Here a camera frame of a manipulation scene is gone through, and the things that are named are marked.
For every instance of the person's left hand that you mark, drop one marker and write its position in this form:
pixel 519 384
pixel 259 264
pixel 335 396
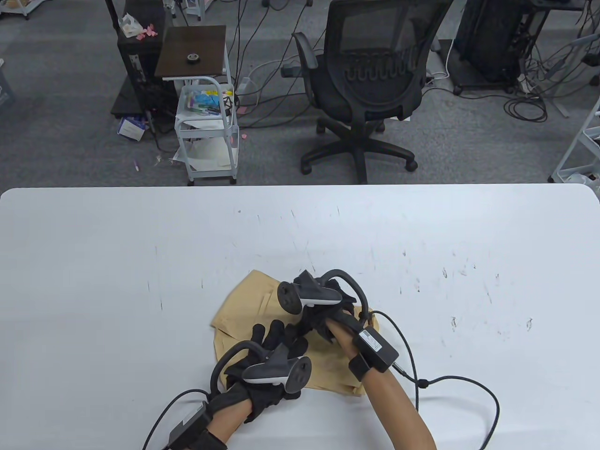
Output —
pixel 267 403

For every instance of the person's right hand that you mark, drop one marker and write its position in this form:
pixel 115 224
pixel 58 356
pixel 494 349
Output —
pixel 323 323

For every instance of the stack of tan envelopes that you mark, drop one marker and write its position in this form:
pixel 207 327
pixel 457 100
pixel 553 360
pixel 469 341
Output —
pixel 243 304

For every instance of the person's left forearm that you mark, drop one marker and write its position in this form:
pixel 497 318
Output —
pixel 232 419

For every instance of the person's right forearm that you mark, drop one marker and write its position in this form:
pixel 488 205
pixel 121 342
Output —
pixel 389 403

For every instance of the grey handheld tracker controller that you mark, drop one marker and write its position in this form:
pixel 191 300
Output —
pixel 309 293
pixel 276 370

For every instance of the white paper sheets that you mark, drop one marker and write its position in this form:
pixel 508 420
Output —
pixel 208 154

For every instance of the white power strip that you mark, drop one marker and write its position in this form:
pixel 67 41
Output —
pixel 243 85

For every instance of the blue packet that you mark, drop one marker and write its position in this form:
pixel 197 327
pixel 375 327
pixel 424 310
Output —
pixel 205 101

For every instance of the black mesh office chair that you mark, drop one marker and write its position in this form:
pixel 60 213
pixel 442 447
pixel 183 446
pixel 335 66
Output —
pixel 375 70

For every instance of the purple cardboard box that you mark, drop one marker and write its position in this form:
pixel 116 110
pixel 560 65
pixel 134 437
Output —
pixel 132 128

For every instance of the small tape roll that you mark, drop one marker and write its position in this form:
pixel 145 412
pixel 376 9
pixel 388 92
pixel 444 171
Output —
pixel 193 58

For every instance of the dark brown wooden board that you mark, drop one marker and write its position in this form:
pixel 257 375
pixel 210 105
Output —
pixel 192 42

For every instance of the black computer tower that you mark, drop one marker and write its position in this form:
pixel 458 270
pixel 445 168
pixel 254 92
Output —
pixel 140 70

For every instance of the black equipment cabinet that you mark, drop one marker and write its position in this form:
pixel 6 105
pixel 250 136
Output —
pixel 492 42

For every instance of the crumpled clear plastic bag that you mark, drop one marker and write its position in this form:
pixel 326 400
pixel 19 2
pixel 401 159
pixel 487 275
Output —
pixel 130 24

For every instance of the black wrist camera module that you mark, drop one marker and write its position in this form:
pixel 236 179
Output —
pixel 377 349
pixel 190 424

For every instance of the white metal frame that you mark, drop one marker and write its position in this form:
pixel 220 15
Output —
pixel 579 140

